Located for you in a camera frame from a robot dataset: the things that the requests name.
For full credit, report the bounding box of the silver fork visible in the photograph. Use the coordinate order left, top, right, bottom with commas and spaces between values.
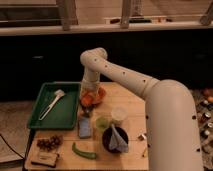
137, 133, 147, 141

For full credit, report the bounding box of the white spatula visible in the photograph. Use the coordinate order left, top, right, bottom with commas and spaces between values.
39, 89, 65, 120

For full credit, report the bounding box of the red apple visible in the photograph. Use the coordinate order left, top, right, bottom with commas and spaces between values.
81, 95, 94, 107

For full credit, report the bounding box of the grey folded cloth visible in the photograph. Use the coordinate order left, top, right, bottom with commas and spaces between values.
108, 124, 129, 153

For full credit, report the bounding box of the yellow banana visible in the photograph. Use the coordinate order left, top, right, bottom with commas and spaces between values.
142, 148, 148, 158

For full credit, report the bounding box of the white cup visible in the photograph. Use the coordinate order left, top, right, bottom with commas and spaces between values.
111, 107, 127, 124

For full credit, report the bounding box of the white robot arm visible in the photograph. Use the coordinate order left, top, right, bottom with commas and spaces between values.
80, 48, 204, 171

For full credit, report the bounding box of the green pepper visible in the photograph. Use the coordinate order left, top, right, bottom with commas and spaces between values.
72, 142, 97, 160

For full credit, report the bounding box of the orange bowl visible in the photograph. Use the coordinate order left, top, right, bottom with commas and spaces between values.
80, 85, 107, 108

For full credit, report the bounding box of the green plastic tray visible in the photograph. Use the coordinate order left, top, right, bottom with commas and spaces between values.
27, 82, 80, 130

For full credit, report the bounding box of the black bowl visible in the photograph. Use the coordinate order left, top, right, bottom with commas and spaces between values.
102, 127, 129, 154

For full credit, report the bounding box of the bunch of dark grapes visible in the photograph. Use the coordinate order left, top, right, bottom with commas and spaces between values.
37, 135, 63, 151

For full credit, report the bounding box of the green cup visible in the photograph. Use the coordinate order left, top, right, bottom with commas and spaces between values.
96, 117, 109, 132

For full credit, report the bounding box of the black cable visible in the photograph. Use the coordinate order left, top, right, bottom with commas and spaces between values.
0, 133, 26, 161

